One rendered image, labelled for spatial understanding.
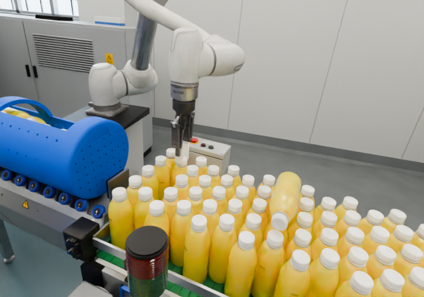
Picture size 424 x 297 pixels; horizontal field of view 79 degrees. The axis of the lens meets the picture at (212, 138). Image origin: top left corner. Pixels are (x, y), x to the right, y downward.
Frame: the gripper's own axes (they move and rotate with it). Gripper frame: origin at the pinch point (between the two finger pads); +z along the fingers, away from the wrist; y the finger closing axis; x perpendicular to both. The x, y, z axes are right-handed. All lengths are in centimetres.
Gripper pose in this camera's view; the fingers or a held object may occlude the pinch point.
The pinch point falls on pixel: (182, 152)
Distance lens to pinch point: 93.0
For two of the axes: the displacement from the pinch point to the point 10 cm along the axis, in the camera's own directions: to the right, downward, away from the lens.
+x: 9.2, 2.3, -3.2
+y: -3.8, 3.5, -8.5
